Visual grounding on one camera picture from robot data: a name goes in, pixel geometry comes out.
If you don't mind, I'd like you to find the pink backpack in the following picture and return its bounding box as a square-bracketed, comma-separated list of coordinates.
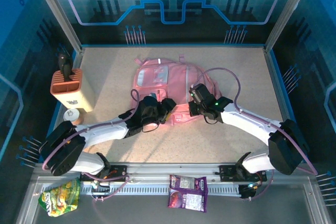
[131, 55, 222, 127]

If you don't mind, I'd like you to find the aluminium base beam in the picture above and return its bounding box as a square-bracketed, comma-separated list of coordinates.
[35, 163, 313, 176]

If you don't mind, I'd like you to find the purple snack packet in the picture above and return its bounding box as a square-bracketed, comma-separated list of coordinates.
[169, 174, 208, 191]
[167, 187, 209, 213]

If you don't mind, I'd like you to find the orange and cream knife block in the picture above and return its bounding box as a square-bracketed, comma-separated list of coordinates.
[49, 68, 95, 113]

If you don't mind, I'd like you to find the white-lidded brown cup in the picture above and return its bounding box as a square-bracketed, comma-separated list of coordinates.
[62, 108, 85, 125]

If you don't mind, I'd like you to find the black control box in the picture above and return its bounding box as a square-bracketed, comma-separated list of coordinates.
[239, 184, 257, 200]

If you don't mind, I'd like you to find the green snack bag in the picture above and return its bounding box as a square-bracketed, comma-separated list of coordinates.
[38, 178, 81, 218]

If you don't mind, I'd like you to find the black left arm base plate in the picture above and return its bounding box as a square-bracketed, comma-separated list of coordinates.
[79, 165, 129, 183]

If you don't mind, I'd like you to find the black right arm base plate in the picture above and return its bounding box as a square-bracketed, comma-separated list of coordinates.
[219, 165, 268, 183]

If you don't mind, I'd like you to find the slotted grey cable duct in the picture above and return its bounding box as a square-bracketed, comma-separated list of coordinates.
[78, 183, 242, 196]

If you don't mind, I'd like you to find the black-handled knife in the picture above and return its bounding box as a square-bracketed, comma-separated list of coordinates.
[57, 54, 74, 82]

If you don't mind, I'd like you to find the aluminium frame post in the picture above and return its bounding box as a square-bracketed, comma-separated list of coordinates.
[28, 0, 85, 53]
[263, 0, 317, 53]

